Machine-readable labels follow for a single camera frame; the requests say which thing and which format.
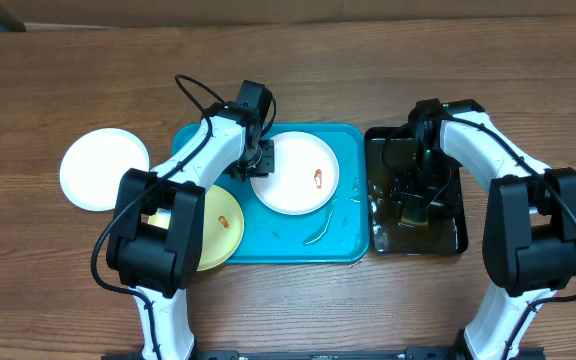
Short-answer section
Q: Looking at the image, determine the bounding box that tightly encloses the white plate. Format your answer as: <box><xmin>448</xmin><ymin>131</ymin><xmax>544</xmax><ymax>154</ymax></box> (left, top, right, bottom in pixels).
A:
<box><xmin>59</xmin><ymin>128</ymin><xmax>150</xmax><ymax>212</ymax></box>

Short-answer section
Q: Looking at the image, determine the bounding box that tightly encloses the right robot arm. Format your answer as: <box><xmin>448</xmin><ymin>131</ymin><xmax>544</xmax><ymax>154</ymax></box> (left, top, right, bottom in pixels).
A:
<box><xmin>381</xmin><ymin>99</ymin><xmax>576</xmax><ymax>360</ymax></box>

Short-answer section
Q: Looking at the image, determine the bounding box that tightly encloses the pink plate with ketchup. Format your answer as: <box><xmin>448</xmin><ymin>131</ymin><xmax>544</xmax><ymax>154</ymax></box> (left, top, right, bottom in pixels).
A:
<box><xmin>251</xmin><ymin>131</ymin><xmax>340</xmax><ymax>215</ymax></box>

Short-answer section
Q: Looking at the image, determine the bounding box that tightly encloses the black water tray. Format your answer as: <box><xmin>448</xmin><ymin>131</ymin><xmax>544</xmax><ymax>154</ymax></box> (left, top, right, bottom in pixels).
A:
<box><xmin>364</xmin><ymin>127</ymin><xmax>469</xmax><ymax>256</ymax></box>

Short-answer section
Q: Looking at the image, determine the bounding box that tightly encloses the teal plastic tray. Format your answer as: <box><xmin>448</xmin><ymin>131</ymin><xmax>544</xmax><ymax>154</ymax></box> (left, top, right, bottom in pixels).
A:
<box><xmin>170</xmin><ymin>123</ymin><xmax>371</xmax><ymax>265</ymax></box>

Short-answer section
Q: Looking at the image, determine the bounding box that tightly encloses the green yellow sponge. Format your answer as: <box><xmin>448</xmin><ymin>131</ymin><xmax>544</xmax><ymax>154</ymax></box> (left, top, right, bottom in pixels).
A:
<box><xmin>400</xmin><ymin>207</ymin><xmax>429</xmax><ymax>227</ymax></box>

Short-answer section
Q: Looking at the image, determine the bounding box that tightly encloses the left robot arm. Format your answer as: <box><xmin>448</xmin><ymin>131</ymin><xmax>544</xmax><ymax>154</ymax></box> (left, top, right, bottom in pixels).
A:
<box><xmin>90</xmin><ymin>81</ymin><xmax>276</xmax><ymax>359</ymax></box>

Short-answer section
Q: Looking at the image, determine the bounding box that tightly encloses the yellow plate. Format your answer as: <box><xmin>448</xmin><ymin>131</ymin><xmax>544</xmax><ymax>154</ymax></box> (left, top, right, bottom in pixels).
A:
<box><xmin>147</xmin><ymin>185</ymin><xmax>244</xmax><ymax>272</ymax></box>

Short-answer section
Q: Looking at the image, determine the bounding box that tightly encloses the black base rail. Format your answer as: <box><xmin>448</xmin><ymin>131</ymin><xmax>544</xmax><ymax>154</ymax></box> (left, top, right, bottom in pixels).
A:
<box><xmin>102</xmin><ymin>342</ymin><xmax>547</xmax><ymax>360</ymax></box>

